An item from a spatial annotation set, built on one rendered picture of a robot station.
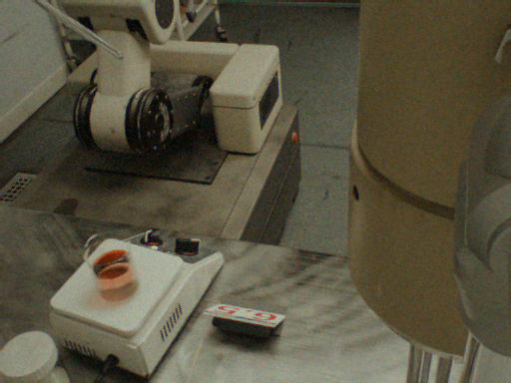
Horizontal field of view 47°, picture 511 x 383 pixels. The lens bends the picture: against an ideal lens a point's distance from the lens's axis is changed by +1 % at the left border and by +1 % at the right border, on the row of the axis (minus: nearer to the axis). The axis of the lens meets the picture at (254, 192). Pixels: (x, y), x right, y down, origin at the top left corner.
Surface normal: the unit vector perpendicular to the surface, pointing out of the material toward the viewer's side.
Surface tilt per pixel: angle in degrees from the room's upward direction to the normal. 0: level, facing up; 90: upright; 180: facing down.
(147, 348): 90
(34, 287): 0
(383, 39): 90
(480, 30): 90
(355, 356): 0
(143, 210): 0
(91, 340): 90
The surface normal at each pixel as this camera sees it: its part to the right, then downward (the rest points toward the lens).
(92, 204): -0.09, -0.77
